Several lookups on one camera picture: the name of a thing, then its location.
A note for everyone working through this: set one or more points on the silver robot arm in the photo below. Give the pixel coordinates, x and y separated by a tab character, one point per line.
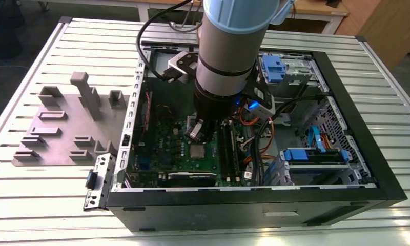
225	56

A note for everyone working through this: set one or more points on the grey power supply unit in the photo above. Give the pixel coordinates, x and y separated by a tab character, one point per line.
171	102

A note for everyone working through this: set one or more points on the hard disk in blue carrier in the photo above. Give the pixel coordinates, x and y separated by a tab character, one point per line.
301	155

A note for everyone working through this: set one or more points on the silver wrist box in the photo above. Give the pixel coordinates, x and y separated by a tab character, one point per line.
182	64

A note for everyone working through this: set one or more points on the black RAM slot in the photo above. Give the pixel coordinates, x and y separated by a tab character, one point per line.
233	153
223	153

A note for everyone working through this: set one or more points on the white desk frame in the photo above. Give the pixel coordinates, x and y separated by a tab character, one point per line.
143	14

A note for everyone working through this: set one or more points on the grey parts rack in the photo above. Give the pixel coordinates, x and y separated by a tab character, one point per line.
72	128

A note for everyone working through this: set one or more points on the silver CPU chip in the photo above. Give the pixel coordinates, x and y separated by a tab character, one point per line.
199	151

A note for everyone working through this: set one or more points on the wooden cabinet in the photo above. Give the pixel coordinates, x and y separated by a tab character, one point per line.
389	25

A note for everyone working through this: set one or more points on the green motherboard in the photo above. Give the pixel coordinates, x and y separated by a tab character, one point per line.
206	169

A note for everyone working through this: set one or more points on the silver drive cage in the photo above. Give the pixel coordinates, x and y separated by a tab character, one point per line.
293	87

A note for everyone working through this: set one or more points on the CPU socket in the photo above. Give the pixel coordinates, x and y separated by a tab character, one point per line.
190	153

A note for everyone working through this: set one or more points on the wooden desk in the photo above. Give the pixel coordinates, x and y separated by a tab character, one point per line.
321	10

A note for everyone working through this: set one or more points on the black graphics card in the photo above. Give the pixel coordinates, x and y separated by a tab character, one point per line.
191	179

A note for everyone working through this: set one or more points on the black PC case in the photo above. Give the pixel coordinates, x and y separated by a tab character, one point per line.
225	210

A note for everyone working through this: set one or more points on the silver disk bay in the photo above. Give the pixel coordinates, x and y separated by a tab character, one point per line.
317	166

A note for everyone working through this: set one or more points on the blue drive latch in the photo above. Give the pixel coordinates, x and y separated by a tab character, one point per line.
275	69

